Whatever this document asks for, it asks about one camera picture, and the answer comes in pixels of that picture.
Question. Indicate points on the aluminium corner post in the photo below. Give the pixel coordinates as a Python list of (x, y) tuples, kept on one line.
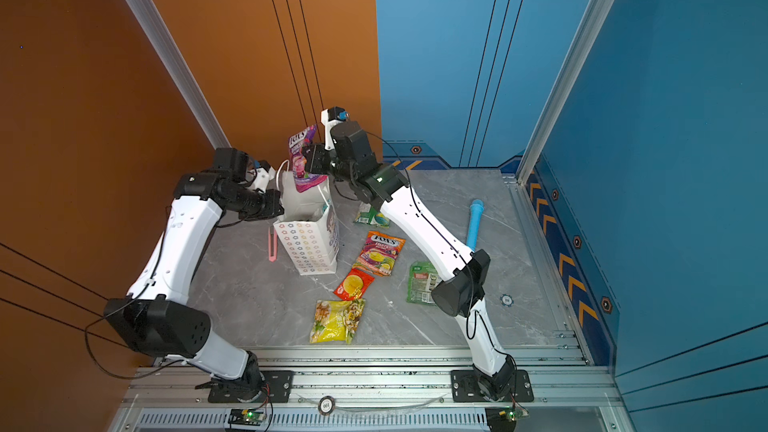
[(166, 48), (583, 41)]

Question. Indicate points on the yellow snack bag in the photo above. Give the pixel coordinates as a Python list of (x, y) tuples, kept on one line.
[(336, 321)]

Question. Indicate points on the green white snack bag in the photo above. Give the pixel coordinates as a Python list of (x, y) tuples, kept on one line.
[(422, 280)]

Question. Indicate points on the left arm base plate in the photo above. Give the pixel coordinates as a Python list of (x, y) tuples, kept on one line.
[(272, 386)]

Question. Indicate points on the pink utility knife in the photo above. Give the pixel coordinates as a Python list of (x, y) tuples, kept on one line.
[(273, 245)]

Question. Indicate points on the white paper bag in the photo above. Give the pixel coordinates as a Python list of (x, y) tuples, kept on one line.
[(308, 227)]

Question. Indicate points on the aluminium rail frame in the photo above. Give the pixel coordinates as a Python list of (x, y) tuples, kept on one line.
[(385, 388)]

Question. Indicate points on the aluminium corner post left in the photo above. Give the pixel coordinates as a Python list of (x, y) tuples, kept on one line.
[(166, 48)]

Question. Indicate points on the green circuit board right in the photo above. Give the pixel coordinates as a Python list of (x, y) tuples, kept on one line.
[(504, 419)]

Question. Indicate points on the purple Fox's bag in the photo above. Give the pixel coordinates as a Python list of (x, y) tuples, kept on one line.
[(304, 179)]

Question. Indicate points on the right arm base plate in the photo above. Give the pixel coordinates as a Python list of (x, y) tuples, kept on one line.
[(471, 386)]

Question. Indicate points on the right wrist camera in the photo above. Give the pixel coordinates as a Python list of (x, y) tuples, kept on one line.
[(330, 118)]

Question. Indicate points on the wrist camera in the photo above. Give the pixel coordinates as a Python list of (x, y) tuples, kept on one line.
[(330, 118), (263, 174)]

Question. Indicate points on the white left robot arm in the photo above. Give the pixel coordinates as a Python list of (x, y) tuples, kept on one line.
[(154, 318)]

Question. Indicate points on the orange Fox's candy bag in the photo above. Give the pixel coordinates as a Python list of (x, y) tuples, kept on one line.
[(379, 253)]

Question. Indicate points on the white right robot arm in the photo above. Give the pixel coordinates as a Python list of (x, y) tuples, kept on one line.
[(347, 155)]

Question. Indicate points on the red yellow snack packet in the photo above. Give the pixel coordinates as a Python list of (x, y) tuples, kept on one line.
[(354, 285)]

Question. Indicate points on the green circuit board left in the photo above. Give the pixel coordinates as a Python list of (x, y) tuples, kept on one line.
[(247, 419)]

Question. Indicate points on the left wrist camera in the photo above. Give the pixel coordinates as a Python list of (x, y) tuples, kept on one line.
[(263, 174)]

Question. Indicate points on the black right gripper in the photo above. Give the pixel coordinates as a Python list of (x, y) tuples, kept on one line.
[(316, 162)]

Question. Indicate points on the aluminium corner post right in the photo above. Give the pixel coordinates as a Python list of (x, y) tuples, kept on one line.
[(583, 41)]

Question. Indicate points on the blue cylinder tool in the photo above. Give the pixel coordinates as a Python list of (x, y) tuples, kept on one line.
[(476, 212)]

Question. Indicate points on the green circuit board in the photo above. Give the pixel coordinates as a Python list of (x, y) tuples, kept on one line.
[(504, 419), (247, 419)]

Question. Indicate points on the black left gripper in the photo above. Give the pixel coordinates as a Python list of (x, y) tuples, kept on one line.
[(275, 206)]

